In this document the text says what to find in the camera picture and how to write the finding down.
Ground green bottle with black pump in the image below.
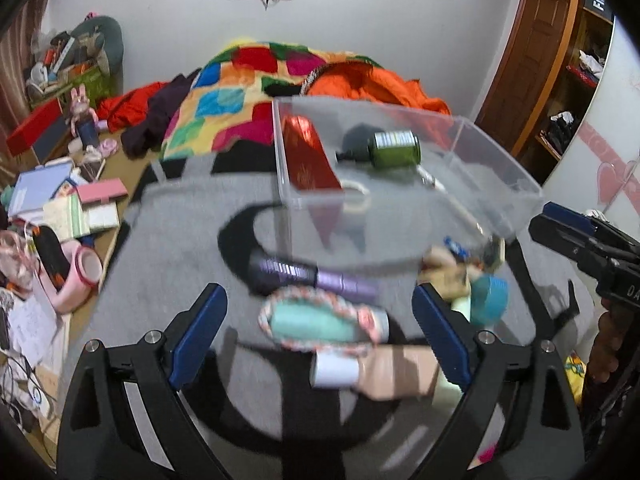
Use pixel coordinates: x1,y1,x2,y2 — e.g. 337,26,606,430
335,125,421,170

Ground beige cosmetic box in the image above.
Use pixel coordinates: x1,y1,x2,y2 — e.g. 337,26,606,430
420,247,476,306

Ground pale teal tube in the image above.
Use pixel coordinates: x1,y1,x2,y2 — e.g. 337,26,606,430
270,305,391,346

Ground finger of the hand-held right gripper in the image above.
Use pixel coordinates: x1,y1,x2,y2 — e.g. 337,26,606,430
528,214,601,266
542,201,608,235

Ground beige tube with white cap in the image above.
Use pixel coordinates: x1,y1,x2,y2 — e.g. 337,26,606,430
312,345,441,401

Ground black slipper with orange dots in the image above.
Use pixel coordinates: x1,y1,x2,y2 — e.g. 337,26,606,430
31,225,71,291

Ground red box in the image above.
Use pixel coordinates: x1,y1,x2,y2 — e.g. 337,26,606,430
6,99,66,157

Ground thin white tube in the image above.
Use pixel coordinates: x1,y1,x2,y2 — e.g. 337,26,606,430
417,167,488,236

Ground pink notebook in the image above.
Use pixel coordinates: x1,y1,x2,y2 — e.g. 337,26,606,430
75,179,129,205

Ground white wardrobe with pink hearts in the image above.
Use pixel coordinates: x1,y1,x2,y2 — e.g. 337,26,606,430
542,20,640,221

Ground dark purple cloth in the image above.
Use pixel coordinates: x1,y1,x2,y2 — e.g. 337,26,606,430
121,74,201,158

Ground wooden shelf unit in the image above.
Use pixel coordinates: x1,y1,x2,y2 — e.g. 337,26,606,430
535,0,616,163

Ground white papers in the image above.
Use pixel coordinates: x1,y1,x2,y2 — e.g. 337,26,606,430
7,285,61,366

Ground green book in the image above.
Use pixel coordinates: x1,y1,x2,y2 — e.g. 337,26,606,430
42,195,91,241

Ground teal round jar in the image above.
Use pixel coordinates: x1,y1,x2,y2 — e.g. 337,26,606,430
467,272,510,323

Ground shiny red packet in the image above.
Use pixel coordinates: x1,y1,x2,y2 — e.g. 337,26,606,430
280,114,343,192

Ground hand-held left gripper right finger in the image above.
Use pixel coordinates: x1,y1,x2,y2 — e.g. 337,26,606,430
411,281,586,480

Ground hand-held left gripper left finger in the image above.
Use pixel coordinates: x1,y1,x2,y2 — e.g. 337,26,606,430
57,282,230,480

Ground yellow bag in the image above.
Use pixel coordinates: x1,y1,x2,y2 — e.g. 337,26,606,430
565,352,587,406

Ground colourful patchwork blanket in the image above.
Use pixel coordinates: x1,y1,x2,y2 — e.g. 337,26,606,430
161,39,381,161

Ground purple tube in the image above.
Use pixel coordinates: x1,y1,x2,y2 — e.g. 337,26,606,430
247,252,381,303

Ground clear plastic storage box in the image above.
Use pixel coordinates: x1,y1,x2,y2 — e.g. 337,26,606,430
272,97,544,261

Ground person's right hand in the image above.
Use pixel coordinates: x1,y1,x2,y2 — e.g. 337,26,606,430
585,297,626,401

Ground blue book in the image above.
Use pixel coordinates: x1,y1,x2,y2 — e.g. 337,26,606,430
10,157,76,218

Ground pink cup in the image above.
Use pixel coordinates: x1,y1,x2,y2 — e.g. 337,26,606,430
50,240,104,311

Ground white ring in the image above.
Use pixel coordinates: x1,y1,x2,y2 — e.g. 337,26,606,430
341,180,372,212

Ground pink rabbit doll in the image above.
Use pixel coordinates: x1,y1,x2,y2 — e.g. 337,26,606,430
69,87,101,148

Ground red cloth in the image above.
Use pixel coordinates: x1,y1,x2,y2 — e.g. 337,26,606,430
96,84,173,133

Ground brown wooden door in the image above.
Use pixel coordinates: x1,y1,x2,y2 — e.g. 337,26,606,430
474,0,583,153

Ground orange duvet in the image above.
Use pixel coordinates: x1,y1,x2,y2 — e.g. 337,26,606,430
305,60,452,116

